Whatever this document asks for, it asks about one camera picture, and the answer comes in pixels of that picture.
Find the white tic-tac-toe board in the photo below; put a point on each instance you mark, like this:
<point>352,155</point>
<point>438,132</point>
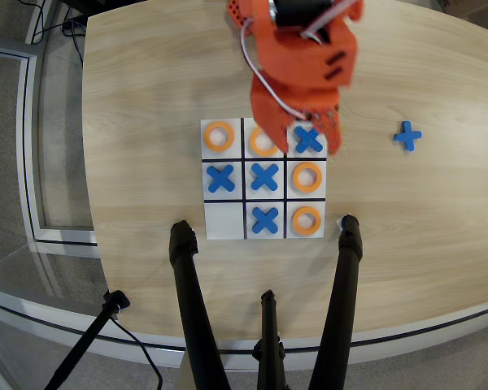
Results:
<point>223,219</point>

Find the blue cross piece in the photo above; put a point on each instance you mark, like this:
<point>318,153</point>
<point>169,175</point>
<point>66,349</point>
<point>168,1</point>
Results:
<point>407,136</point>
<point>309,141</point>
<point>220,178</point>
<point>264,176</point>
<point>265,220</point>

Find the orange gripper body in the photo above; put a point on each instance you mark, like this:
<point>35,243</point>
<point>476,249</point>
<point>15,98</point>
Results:
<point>275,109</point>

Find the black stand pole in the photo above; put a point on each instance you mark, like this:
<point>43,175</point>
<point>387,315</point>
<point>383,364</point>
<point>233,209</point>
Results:
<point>85,341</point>

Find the grey metal floor frame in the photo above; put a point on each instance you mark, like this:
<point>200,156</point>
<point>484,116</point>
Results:
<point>26,142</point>

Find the thin black tripod leg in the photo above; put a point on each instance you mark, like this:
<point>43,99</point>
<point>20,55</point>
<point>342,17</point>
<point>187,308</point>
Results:
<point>269,325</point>

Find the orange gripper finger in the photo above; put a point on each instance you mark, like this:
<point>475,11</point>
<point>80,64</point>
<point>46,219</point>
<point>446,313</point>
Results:
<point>270,115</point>
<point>329,128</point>

